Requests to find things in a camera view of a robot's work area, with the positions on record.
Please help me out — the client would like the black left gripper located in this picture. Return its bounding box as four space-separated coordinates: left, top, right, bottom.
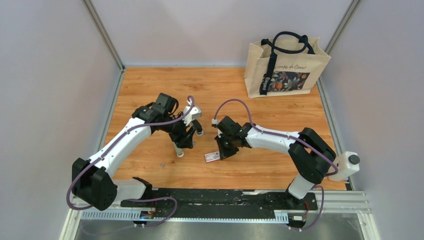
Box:
161 112 197 150

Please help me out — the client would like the red white staple box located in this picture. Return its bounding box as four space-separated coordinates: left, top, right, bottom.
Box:
204 151 221 163

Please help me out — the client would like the white and black stapler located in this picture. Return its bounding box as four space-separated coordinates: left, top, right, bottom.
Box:
191 119 204 137

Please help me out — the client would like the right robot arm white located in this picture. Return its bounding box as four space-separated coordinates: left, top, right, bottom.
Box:
212 116 338 210

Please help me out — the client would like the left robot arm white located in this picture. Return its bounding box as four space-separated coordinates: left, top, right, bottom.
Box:
66 93 203 211

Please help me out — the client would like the beige tote bag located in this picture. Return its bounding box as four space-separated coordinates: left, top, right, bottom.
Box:
244 31 331 99

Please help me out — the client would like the white bottle black cap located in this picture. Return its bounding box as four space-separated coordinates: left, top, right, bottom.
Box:
328 151 360 182

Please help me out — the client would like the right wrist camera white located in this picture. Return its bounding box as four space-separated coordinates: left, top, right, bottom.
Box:
211 118 219 127

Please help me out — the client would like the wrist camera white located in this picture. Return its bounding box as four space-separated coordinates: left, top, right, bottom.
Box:
211 118 219 127
183 105 202 126

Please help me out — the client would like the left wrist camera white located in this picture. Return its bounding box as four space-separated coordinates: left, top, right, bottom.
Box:
183 105 202 126

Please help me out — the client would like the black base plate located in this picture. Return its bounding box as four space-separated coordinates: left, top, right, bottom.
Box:
120 188 318 219

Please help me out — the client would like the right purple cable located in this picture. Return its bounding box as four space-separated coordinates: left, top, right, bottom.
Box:
211 98 339 232

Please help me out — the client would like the slotted aluminium rail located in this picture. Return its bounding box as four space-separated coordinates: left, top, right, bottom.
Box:
78 188 372 224

